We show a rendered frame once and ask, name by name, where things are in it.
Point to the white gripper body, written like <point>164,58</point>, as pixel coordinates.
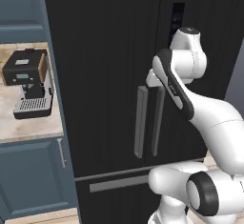
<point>153,79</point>

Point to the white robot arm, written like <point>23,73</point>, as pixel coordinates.
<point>216,123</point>

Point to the black fridge door plain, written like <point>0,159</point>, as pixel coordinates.
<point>101,75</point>

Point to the black fridge door with dispenser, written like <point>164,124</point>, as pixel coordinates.
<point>216,18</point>

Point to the black coffee machine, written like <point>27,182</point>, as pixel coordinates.
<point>30,78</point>

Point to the black fridge drawer front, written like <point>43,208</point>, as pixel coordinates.
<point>111,205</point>

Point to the blue base cupboard door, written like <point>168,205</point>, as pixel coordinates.
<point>31,177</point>

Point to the blue wall cupboard door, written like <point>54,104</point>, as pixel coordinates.
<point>19,8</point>

